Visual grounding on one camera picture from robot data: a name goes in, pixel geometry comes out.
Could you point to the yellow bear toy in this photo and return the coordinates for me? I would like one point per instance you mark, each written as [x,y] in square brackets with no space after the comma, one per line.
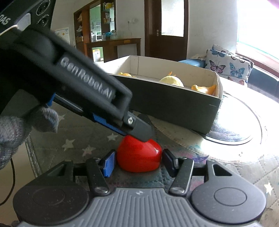
[126,74]

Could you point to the grey cardboard storage box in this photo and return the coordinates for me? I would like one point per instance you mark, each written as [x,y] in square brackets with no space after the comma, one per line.
[180,106]

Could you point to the window with green frame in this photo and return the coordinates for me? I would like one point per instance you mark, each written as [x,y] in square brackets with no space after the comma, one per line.
[257,33]

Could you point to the orange dinosaur toy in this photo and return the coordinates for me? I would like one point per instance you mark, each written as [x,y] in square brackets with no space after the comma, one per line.
[205,90]

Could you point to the wooden display shelf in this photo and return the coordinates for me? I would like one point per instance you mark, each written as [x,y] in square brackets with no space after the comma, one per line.
[92,21]

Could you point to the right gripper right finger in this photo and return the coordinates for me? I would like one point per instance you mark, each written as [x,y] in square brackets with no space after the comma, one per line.
[182,170]

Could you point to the white refrigerator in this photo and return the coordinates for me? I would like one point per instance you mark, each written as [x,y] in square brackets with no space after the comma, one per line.
[64,34]

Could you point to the blue sofa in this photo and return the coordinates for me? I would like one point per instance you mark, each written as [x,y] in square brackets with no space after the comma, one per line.
[258,80]

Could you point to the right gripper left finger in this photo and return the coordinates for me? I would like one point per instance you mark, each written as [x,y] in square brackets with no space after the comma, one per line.
[97,170]

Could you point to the butterfly print pillow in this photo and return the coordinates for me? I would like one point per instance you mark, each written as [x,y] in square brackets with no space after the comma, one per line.
[228,65]

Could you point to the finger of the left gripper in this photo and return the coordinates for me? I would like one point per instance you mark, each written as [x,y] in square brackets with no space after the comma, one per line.
[138,128]
[89,115]

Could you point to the grey gloved left hand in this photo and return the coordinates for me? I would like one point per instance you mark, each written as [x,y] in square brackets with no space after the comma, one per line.
[15,130]

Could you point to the yellow plush chick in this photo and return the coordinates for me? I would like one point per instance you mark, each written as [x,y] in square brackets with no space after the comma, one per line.
[172,80]

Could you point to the dark wooden console table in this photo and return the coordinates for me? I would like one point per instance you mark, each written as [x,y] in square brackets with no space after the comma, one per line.
[110,47]

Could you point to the red heart toy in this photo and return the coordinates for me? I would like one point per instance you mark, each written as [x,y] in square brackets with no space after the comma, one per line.
[136,156]

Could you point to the dark wooden door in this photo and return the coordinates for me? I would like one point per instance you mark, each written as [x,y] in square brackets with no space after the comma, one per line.
[166,29]

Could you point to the round black induction cooker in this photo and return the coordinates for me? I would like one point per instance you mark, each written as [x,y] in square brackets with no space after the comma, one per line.
[235,135]

